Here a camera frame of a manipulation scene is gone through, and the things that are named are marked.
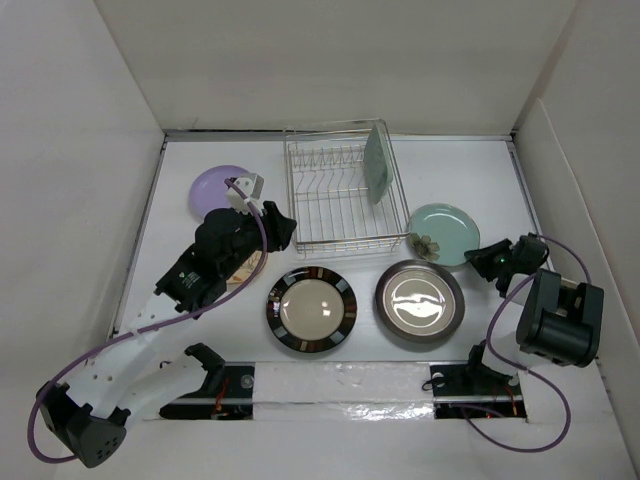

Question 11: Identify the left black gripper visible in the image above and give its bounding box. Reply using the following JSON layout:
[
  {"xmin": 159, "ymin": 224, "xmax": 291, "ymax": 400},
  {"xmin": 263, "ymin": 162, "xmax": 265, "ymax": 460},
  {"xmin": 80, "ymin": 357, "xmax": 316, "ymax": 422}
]
[{"xmin": 221, "ymin": 201, "xmax": 295, "ymax": 278}]

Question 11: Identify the teal round flower plate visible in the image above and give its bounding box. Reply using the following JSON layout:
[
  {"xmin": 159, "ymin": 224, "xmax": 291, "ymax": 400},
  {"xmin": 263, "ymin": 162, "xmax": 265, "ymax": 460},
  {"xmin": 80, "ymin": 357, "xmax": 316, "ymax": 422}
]
[{"xmin": 407, "ymin": 203, "xmax": 480, "ymax": 267}]

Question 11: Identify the teal rectangular plate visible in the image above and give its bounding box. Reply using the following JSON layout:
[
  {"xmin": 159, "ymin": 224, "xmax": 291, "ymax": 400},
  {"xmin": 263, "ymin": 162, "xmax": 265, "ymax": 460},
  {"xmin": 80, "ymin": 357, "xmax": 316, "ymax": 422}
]
[{"xmin": 363, "ymin": 124, "xmax": 394, "ymax": 205}]

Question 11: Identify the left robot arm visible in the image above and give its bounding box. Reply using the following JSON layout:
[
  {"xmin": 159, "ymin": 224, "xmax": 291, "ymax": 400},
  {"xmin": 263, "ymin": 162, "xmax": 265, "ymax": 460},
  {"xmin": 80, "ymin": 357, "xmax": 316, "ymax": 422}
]
[{"xmin": 27, "ymin": 201, "xmax": 297, "ymax": 468}]

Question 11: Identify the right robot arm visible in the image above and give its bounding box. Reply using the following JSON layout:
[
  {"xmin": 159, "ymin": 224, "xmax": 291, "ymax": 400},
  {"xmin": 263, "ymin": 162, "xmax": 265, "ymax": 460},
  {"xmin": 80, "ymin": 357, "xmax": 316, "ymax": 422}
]
[{"xmin": 461, "ymin": 233, "xmax": 604, "ymax": 393}]

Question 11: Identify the tan plate under arm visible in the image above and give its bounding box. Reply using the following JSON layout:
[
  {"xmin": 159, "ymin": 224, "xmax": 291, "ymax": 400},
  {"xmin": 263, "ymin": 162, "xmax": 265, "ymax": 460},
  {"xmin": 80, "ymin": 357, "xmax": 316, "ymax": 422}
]
[{"xmin": 227, "ymin": 251, "xmax": 267, "ymax": 286}]

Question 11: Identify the purple plate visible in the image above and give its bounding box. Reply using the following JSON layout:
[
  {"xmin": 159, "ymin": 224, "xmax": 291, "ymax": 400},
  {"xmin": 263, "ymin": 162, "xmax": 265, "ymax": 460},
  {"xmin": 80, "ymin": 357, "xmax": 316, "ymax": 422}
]
[{"xmin": 189, "ymin": 165, "xmax": 247, "ymax": 219}]

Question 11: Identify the black rimmed patterned plate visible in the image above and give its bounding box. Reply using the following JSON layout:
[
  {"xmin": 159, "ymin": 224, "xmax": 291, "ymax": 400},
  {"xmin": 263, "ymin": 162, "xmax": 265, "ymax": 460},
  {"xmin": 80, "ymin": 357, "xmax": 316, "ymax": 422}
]
[{"xmin": 266, "ymin": 266, "xmax": 358, "ymax": 354}]

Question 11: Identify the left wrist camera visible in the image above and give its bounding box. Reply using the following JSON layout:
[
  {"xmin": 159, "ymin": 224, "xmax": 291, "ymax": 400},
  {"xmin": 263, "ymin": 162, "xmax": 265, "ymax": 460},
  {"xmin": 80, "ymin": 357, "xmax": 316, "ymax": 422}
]
[{"xmin": 226, "ymin": 173, "xmax": 264, "ymax": 212}]

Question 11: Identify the wire dish rack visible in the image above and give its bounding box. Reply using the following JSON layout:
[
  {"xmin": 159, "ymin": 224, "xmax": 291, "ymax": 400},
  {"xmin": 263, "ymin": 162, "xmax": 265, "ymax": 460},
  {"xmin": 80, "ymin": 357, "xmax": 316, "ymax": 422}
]
[{"xmin": 283, "ymin": 118, "xmax": 409, "ymax": 257}]

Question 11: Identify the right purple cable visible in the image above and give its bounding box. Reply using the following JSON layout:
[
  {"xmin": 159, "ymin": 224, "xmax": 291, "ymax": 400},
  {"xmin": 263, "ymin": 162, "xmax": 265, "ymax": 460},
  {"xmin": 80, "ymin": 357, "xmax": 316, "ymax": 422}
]
[{"xmin": 459, "ymin": 234, "xmax": 591, "ymax": 451}]

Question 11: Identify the purple cable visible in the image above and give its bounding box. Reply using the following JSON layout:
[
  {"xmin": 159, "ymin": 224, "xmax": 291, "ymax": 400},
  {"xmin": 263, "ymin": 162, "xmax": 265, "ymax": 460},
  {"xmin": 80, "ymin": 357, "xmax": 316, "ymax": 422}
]
[
  {"xmin": 28, "ymin": 177, "xmax": 270, "ymax": 462},
  {"xmin": 459, "ymin": 234, "xmax": 591, "ymax": 451}
]

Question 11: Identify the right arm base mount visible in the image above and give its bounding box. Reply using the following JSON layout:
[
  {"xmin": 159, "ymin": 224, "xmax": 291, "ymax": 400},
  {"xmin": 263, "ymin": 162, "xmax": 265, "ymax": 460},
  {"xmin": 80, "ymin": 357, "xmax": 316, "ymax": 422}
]
[{"xmin": 422, "ymin": 363, "xmax": 527, "ymax": 420}]

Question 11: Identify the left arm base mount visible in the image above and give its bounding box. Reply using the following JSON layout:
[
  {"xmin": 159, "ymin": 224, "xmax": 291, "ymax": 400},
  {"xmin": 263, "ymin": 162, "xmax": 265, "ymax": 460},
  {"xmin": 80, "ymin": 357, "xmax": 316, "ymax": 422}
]
[{"xmin": 159, "ymin": 363, "xmax": 255, "ymax": 421}]

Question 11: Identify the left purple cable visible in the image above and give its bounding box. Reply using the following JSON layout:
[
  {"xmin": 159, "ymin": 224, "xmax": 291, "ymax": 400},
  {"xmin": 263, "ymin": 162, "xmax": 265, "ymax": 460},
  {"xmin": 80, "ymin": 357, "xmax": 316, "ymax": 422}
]
[{"xmin": 28, "ymin": 177, "xmax": 270, "ymax": 462}]

